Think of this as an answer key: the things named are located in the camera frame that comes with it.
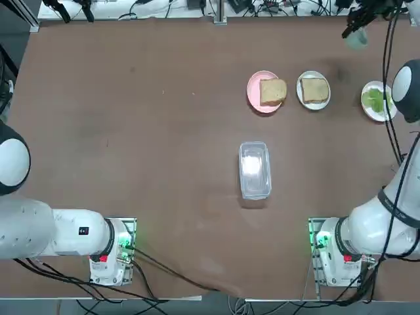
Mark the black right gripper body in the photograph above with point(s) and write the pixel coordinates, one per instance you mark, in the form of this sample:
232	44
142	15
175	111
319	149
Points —
377	8

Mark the brown bread slice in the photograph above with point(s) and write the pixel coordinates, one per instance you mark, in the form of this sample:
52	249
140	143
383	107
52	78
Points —
315	91
273	92

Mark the green lettuce leaf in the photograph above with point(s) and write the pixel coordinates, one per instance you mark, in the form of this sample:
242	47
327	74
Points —
375	98

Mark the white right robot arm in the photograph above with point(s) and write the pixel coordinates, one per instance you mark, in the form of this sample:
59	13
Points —
370	236

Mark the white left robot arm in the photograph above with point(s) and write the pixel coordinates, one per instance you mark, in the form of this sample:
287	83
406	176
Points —
36	229

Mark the white round plate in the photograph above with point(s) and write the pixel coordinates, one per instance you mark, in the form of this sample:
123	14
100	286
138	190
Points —
300	95

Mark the white plate with pinkish rim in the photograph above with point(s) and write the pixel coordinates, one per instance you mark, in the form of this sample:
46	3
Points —
374	115

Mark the pink round plate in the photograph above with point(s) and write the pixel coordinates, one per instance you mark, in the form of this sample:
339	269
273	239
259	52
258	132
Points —
254	98

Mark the clear plastic lidded container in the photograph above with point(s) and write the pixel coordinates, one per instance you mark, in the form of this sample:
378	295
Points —
255	174

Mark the black tripod leg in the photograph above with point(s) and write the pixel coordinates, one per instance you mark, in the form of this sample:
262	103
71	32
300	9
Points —
62	11
88	11

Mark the aluminium profile bracket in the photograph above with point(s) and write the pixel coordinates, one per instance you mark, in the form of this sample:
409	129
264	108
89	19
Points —
220	13

